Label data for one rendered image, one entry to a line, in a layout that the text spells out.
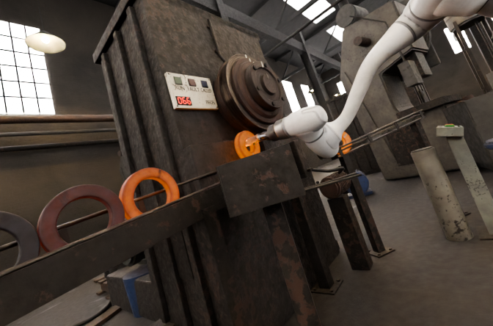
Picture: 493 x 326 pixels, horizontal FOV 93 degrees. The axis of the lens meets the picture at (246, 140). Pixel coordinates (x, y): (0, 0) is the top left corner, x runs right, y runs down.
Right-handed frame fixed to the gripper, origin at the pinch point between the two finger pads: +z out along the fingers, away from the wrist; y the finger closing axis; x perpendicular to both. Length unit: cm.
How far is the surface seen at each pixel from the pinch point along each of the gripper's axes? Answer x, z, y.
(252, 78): 30.8, -10.0, 6.5
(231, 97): 23.7, -1.3, -2.7
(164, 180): -8.5, -0.7, -46.7
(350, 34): 138, -8, 290
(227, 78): 33.4, -1.4, -2.3
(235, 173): -13, -30, -43
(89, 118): 206, 544, 103
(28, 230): -12, -1, -81
